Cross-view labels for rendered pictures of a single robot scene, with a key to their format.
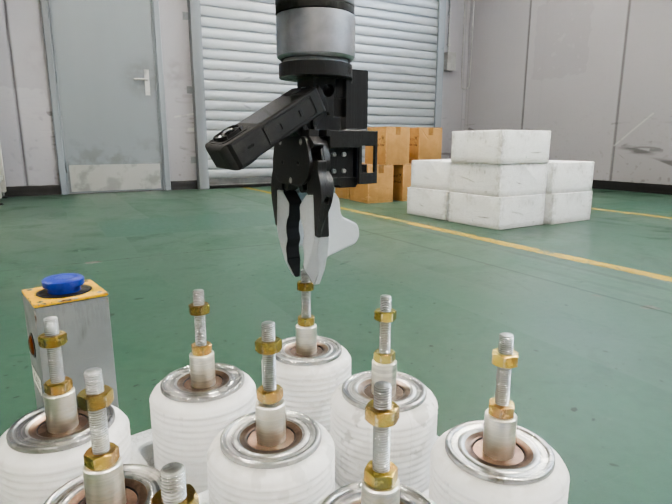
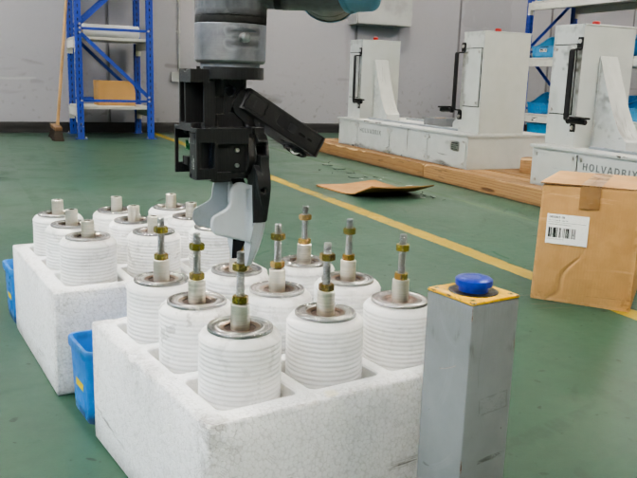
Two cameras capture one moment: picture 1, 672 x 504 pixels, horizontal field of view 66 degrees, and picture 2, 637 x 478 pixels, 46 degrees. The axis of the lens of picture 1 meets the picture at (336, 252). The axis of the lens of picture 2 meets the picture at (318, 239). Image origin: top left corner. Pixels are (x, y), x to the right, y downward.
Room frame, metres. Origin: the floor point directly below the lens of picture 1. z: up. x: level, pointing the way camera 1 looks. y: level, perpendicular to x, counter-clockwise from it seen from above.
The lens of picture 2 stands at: (1.34, 0.19, 0.53)
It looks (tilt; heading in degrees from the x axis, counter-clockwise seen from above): 12 degrees down; 185
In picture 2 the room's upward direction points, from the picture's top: 2 degrees clockwise
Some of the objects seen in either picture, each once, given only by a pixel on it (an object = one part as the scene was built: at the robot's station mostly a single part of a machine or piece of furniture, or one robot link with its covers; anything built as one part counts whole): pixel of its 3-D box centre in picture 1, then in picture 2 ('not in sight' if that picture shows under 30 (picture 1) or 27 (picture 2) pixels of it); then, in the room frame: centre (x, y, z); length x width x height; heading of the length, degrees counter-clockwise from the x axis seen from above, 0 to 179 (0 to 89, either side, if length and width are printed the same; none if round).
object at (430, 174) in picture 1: (452, 174); not in sight; (3.44, -0.77, 0.27); 0.39 x 0.39 x 0.18; 31
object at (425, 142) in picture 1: (419, 145); not in sight; (4.55, -0.73, 0.45); 0.30 x 0.24 x 0.30; 27
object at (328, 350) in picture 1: (306, 350); (240, 327); (0.52, 0.03, 0.25); 0.08 x 0.08 x 0.01
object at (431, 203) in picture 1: (448, 201); not in sight; (3.44, -0.75, 0.09); 0.39 x 0.39 x 0.18; 30
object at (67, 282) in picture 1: (63, 286); (473, 285); (0.53, 0.29, 0.32); 0.04 x 0.04 x 0.02
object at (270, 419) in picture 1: (270, 421); (277, 280); (0.35, 0.05, 0.26); 0.02 x 0.02 x 0.03
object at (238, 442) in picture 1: (271, 437); (277, 289); (0.35, 0.05, 0.25); 0.08 x 0.08 x 0.01
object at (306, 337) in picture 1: (306, 339); (240, 317); (0.52, 0.03, 0.26); 0.02 x 0.02 x 0.03
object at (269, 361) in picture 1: (269, 371); (278, 250); (0.35, 0.05, 0.31); 0.01 x 0.01 x 0.08
